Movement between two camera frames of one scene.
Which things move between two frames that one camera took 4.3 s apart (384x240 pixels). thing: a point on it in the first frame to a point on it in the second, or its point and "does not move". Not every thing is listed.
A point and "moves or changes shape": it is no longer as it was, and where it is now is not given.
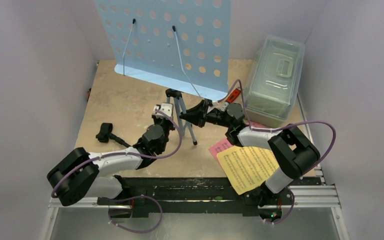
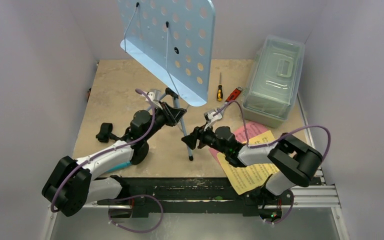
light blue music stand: x=184 y=45 moves or changes shape
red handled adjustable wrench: x=233 y=96 does not move
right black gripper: x=204 y=113 to x=199 y=136
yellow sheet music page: x=248 y=167 does not move
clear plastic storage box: x=274 y=71 does not move
